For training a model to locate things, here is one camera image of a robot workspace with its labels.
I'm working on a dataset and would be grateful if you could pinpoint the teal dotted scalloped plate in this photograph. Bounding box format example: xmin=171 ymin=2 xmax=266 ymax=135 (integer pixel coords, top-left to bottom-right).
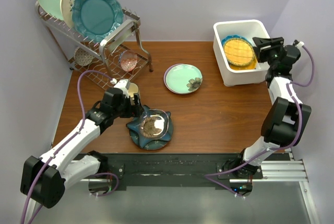
xmin=221 ymin=35 xmax=252 ymax=47

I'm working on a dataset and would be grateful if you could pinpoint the teal scalloped large plate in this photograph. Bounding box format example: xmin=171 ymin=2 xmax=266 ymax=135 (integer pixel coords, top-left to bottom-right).
xmin=71 ymin=0 xmax=124 ymax=42

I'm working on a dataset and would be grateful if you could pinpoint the lavender round plate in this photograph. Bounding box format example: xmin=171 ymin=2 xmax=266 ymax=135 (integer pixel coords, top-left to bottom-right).
xmin=163 ymin=63 xmax=182 ymax=94

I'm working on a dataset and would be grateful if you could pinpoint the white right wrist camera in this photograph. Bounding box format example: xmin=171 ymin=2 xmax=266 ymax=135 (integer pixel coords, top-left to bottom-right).
xmin=293 ymin=40 xmax=305 ymax=49

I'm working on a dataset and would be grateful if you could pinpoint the dark blue square plate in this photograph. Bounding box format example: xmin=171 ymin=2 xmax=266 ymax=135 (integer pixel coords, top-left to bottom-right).
xmin=126 ymin=105 xmax=173 ymax=148

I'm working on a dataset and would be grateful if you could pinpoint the white plastic bin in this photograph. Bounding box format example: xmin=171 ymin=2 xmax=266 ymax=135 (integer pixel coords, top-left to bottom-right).
xmin=213 ymin=19 xmax=269 ymax=86

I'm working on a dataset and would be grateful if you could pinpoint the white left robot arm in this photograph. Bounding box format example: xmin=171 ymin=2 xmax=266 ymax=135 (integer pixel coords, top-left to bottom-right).
xmin=20 ymin=88 xmax=144 ymax=208

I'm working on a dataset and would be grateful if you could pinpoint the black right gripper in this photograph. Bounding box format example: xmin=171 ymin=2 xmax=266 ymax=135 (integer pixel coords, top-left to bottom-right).
xmin=252 ymin=38 xmax=284 ymax=69

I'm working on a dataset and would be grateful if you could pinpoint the metal dish rack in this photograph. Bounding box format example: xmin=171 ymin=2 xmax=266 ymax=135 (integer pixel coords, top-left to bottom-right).
xmin=35 ymin=2 xmax=153 ymax=81

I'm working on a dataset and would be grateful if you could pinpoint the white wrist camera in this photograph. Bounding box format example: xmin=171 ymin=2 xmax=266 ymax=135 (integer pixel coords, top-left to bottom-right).
xmin=293 ymin=40 xmax=305 ymax=49
xmin=110 ymin=78 xmax=130 ymax=98

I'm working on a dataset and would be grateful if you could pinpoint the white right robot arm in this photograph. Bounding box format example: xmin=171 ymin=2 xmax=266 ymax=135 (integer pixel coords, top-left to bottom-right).
xmin=222 ymin=37 xmax=312 ymax=179

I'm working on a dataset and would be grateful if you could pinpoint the red patterned small bowl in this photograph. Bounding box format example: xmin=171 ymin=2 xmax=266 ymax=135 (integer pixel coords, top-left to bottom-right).
xmin=118 ymin=50 xmax=138 ymax=72

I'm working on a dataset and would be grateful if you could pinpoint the mint floral plate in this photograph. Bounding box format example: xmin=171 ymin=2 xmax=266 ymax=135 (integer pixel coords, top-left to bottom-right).
xmin=166 ymin=64 xmax=203 ymax=95

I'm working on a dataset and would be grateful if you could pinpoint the yellow woven pattern plate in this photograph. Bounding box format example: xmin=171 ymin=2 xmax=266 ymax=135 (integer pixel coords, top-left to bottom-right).
xmin=223 ymin=38 xmax=255 ymax=67

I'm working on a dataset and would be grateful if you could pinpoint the orange dotted scalloped plate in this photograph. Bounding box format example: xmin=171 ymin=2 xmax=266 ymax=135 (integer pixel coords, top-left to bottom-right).
xmin=229 ymin=59 xmax=257 ymax=71

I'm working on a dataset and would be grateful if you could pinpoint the clear glass textured dish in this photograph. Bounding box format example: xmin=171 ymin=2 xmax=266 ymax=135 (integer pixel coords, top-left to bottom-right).
xmin=139 ymin=109 xmax=169 ymax=139

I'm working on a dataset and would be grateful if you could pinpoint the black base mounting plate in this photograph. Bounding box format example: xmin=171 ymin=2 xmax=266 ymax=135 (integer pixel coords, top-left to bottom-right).
xmin=70 ymin=152 xmax=264 ymax=192

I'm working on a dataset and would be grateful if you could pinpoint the white patterned small bowl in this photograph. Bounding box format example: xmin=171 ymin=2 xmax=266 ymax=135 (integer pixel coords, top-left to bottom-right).
xmin=74 ymin=48 xmax=94 ymax=66

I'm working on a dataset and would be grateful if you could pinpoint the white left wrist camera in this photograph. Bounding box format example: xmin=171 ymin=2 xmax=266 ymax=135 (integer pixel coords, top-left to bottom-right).
xmin=110 ymin=78 xmax=130 ymax=98

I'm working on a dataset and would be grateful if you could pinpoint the cream mug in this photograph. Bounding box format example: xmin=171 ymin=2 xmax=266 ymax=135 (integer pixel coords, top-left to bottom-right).
xmin=128 ymin=82 xmax=140 ymax=98

